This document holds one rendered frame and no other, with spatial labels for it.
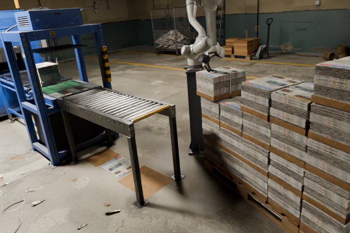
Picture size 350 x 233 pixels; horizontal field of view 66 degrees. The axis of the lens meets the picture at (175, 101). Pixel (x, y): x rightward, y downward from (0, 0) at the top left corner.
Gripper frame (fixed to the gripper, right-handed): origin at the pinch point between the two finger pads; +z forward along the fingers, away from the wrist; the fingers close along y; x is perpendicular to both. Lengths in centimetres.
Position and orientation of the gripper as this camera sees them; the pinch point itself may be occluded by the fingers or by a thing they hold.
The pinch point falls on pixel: (217, 64)
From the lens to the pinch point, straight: 257.6
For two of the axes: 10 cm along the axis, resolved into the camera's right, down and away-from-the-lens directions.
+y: -3.2, 9.4, 0.9
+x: 4.9, 2.5, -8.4
